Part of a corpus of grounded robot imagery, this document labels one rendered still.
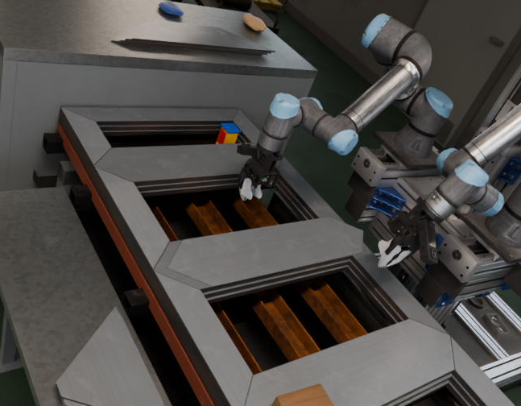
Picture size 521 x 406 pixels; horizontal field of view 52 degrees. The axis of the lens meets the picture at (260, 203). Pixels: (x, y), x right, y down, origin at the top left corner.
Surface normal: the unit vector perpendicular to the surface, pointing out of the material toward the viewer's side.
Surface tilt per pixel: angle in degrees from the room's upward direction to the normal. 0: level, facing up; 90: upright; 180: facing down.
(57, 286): 0
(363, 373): 0
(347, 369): 0
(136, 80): 90
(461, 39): 90
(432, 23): 90
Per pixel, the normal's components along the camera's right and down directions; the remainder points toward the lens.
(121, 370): 0.33, -0.77
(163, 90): 0.52, 0.63
